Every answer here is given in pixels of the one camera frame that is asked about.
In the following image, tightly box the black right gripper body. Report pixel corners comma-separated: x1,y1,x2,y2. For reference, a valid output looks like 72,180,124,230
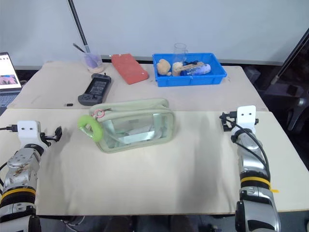
225,111,239,129

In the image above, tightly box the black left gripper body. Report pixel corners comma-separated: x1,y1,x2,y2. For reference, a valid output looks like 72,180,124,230
40,132,57,147

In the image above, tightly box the clear green-trimmed pouch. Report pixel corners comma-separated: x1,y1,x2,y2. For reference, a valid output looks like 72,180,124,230
88,98,176,154

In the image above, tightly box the blue plastic bin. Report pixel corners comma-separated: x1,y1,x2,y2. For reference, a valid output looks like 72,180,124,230
152,52,228,87

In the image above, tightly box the purple blue plush toy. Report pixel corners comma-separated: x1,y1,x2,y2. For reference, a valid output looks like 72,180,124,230
180,63,212,76

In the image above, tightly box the grey handheld game console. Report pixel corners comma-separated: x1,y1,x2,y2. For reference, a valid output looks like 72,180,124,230
77,72,112,107

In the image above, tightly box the small wooden toy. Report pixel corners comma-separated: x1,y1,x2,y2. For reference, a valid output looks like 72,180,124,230
183,60,205,70

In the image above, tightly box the beige plush toy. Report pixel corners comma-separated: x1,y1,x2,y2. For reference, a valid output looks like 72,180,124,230
172,61,184,77

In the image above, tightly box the black office chair base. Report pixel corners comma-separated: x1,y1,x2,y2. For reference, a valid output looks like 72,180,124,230
286,91,309,133

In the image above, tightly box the open laptop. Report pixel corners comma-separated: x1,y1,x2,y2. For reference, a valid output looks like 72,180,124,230
0,52,24,116

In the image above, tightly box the clear cup with purple items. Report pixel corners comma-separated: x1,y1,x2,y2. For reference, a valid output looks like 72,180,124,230
80,51,105,73

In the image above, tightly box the clear plastic beaker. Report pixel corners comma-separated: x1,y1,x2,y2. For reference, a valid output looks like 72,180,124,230
173,43,189,65

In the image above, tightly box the brown plush bear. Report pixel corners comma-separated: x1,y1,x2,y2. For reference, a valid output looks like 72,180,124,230
156,58,173,77

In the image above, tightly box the black tripod stand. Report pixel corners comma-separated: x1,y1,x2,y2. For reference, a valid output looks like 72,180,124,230
269,30,309,86

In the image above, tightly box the red sponge block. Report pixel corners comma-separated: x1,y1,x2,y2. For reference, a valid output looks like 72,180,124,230
111,53,149,86

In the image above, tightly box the black gooseneck pole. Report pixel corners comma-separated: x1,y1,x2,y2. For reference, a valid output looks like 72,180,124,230
67,0,91,54

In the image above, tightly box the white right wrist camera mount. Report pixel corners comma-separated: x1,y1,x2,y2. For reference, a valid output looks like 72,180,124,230
236,105,260,133

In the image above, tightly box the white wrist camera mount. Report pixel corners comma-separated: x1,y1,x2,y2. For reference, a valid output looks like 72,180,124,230
16,120,48,147
236,105,260,133

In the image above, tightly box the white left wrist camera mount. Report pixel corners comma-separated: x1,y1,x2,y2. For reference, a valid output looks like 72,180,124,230
16,120,48,147

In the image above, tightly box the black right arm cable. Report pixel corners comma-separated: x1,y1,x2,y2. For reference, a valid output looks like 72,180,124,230
219,115,270,184

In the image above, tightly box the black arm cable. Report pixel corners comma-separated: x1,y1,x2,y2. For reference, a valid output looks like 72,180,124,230
219,115,270,184
0,124,18,132

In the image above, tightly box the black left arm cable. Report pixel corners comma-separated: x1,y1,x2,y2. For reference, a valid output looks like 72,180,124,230
0,124,18,132

